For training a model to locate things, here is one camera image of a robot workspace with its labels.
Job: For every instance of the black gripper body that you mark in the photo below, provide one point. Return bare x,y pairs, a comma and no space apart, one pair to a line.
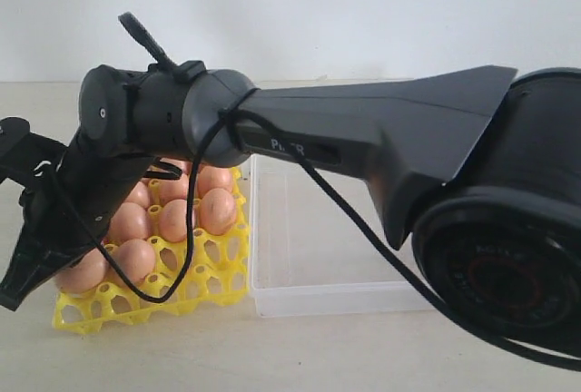
66,209

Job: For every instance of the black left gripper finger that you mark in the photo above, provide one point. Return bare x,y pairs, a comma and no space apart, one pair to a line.
32,264

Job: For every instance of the brown egg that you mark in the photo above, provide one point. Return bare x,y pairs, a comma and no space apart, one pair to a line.
89,272
210,178
140,195
170,190
136,258
217,211
172,165
172,221
131,221

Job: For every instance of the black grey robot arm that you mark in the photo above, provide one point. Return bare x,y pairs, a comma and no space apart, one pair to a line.
479,168

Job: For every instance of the yellow plastic egg tray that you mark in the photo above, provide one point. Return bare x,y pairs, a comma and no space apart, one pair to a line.
201,268

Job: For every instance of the clear plastic box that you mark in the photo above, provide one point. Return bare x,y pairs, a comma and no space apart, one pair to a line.
307,257

